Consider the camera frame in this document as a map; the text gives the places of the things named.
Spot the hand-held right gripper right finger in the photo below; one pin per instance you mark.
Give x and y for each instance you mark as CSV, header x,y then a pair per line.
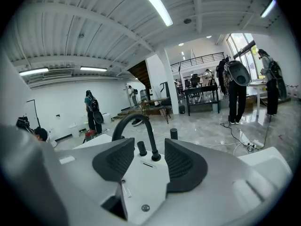
x,y
223,173

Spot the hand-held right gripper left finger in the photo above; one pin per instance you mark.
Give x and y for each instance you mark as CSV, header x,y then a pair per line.
x,y
77,168

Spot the small black cylinder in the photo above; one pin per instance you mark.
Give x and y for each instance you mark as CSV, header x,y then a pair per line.
x,y
174,133

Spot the white bathtub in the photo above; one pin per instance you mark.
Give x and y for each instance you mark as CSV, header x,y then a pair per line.
x,y
98,141

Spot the black cylindrical peg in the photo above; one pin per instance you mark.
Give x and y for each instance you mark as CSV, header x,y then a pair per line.
x,y
142,147

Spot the black curved faucet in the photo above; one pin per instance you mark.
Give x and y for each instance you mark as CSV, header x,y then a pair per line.
x,y
135,116

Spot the red and teal vacuum cleaner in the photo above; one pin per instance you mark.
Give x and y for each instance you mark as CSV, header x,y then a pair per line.
x,y
90,133

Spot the white power strip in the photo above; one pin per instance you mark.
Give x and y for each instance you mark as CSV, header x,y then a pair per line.
x,y
255,144

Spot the small white box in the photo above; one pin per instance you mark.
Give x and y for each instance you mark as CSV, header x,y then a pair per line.
x,y
73,125

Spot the white bucket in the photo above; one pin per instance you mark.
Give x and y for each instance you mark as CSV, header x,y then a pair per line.
x,y
106,118

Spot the cardboard box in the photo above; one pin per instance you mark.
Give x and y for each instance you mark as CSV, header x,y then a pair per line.
x,y
249,102

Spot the black and white shell pack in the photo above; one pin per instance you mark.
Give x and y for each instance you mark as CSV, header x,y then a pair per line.
x,y
137,122

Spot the black trash bin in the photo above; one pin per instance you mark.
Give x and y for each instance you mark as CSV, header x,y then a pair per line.
x,y
182,109

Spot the wooden platform steps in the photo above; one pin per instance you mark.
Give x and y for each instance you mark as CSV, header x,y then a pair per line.
x,y
131,110

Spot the pink waste basket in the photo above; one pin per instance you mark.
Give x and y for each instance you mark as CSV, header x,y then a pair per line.
x,y
162,112

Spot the black shelf table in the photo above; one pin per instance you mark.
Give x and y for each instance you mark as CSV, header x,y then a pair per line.
x,y
201,89

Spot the white table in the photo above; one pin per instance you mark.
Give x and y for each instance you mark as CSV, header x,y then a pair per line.
x,y
257,83

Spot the black office chair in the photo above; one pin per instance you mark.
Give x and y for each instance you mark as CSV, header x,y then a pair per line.
x,y
194,81

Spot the white air conditioner vent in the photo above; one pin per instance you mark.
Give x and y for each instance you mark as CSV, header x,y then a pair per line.
x,y
57,73

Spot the grey water dispenser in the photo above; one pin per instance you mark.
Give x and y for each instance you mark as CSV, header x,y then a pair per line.
x,y
144,95

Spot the wooden table with black legs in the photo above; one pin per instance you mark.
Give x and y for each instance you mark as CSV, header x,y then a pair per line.
x,y
155,100

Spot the ceiling light strip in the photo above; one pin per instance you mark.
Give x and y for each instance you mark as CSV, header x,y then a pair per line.
x,y
33,71
156,5
93,68
268,8

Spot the dark wooden staircase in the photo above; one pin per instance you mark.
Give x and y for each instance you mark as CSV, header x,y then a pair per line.
x,y
140,75

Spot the black mezzanine railing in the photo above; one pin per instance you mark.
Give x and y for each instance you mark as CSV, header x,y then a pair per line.
x,y
197,59

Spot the ceiling smoke detector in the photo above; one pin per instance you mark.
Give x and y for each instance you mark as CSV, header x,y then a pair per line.
x,y
187,21

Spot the glass window wall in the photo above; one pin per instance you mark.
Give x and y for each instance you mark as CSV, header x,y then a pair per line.
x,y
242,53

